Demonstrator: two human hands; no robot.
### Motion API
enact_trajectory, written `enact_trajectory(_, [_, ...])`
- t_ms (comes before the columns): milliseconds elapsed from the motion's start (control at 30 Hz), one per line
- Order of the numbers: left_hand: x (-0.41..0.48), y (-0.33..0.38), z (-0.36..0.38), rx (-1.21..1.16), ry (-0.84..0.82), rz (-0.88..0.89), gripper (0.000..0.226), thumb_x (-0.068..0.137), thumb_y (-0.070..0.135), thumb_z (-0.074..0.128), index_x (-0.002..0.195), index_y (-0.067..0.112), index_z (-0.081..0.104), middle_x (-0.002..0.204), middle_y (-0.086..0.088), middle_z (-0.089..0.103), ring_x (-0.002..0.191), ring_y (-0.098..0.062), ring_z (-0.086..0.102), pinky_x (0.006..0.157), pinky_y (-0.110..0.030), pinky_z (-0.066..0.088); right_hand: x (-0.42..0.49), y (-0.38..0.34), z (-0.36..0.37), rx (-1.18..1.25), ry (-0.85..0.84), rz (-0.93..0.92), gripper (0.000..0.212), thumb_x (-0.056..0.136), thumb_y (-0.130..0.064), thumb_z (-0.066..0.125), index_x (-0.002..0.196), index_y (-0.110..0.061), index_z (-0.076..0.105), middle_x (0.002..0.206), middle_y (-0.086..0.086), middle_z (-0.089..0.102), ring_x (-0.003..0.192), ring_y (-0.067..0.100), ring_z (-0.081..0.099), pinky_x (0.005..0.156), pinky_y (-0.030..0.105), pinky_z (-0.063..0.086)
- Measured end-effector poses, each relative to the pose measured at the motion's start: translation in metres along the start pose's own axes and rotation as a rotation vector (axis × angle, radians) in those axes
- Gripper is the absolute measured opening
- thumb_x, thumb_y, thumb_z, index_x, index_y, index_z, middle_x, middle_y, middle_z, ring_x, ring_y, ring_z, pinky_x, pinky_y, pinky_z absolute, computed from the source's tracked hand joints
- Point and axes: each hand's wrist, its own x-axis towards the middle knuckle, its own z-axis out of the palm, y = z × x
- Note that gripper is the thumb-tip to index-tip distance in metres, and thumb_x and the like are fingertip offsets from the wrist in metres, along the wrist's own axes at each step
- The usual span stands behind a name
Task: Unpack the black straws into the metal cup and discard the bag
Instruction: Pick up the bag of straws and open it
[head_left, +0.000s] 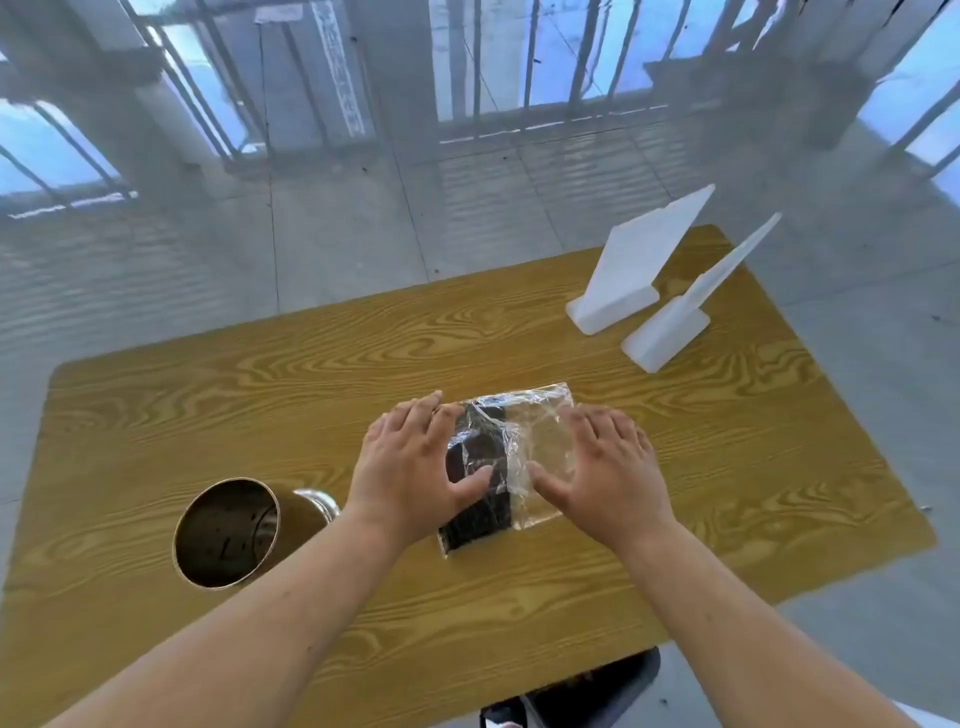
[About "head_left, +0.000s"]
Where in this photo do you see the person's right hand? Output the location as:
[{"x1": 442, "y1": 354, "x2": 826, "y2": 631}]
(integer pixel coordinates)
[{"x1": 524, "y1": 403, "x2": 680, "y2": 556}]

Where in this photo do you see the person's left hand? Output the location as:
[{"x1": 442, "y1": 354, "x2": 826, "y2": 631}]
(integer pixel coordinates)
[{"x1": 341, "y1": 389, "x2": 496, "y2": 553}]

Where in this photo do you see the clear plastic bag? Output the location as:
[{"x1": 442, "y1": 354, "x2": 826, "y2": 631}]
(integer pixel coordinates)
[{"x1": 437, "y1": 382, "x2": 579, "y2": 560}]

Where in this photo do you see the bundle of black straws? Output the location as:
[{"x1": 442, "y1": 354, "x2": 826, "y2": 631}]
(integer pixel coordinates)
[{"x1": 440, "y1": 401, "x2": 519, "y2": 553}]

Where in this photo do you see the steel cylindrical holder cup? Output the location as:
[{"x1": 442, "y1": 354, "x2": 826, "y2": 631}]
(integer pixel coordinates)
[{"x1": 172, "y1": 477, "x2": 343, "y2": 592}]

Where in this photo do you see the person's right forearm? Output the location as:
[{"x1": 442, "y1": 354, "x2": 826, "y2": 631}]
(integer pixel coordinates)
[{"x1": 618, "y1": 517, "x2": 920, "y2": 728}]

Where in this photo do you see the person's left forearm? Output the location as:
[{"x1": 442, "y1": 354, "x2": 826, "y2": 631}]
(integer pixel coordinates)
[{"x1": 44, "y1": 509, "x2": 410, "y2": 728}]

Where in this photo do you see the narrow white plastic sign holder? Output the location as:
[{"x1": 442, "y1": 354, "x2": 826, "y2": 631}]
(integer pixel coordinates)
[{"x1": 620, "y1": 212, "x2": 784, "y2": 375}]

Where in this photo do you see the black chair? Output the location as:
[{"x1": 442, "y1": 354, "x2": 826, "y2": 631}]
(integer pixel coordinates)
[{"x1": 479, "y1": 646, "x2": 663, "y2": 728}]

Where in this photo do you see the wide white plastic sign holder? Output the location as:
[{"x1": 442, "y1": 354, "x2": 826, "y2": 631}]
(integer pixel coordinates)
[{"x1": 565, "y1": 183, "x2": 718, "y2": 337}]

